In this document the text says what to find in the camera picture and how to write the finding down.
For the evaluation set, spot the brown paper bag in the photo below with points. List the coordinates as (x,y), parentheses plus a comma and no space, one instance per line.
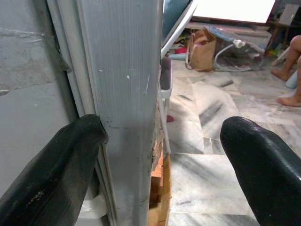
(202,51)

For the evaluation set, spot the dark wooden side table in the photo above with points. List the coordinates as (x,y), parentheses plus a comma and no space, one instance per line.
(285,22)

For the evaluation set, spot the grey short stick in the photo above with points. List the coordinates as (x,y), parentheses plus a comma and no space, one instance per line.
(225,83)

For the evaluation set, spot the white table top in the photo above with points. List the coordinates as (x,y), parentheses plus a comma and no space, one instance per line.
(232,10)

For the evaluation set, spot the dark red small object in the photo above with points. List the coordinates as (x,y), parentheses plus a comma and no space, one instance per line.
(170,118)

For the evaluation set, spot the pale blue baby bouncer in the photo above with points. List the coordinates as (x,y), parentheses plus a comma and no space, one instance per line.
(237,50)

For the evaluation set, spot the white fridge cabinet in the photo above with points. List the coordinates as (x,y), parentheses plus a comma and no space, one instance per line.
(28,129)

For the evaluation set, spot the pink plastic toy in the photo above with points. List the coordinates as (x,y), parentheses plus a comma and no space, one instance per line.
(180,50)

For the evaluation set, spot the person bare leg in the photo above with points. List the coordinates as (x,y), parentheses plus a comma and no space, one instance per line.
(290,56)
(290,100)

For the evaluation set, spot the grey fridge door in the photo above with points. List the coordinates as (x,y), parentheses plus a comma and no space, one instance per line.
(122,70)

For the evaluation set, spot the white metal frame chair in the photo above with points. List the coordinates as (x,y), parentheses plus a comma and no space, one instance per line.
(165,87)

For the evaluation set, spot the pale teal roll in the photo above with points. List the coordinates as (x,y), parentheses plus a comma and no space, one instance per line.
(178,56)

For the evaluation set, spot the blue chair cushion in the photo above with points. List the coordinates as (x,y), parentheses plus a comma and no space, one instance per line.
(172,14)

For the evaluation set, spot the pale blue plastic cylinder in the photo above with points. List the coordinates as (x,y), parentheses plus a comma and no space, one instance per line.
(292,81)

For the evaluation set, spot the wooden fridge stand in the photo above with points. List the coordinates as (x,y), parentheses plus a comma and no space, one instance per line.
(160,188)

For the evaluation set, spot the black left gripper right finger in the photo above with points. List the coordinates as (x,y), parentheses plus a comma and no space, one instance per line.
(265,174)

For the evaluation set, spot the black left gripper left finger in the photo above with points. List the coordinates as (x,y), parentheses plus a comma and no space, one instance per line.
(51,169)

